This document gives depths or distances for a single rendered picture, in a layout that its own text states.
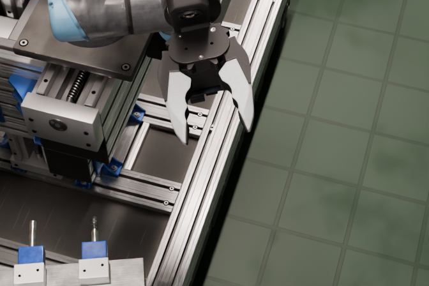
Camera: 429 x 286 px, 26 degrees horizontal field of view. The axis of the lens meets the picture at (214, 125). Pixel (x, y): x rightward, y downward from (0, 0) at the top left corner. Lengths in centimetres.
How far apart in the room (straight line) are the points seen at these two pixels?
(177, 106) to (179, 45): 8
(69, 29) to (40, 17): 44
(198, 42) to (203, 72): 4
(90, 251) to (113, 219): 79
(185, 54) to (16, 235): 141
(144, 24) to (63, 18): 11
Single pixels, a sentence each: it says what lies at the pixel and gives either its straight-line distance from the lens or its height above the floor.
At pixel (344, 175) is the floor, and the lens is 273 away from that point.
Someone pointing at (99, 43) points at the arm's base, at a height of 105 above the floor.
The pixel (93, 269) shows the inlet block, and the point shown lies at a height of 88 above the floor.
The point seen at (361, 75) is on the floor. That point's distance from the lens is 295.
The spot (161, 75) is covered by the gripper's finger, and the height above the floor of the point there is 145.
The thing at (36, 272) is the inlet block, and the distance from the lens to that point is 160.
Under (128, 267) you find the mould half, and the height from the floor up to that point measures 85.
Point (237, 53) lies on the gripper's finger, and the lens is 107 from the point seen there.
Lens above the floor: 229
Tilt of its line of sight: 55 degrees down
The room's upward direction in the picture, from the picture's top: straight up
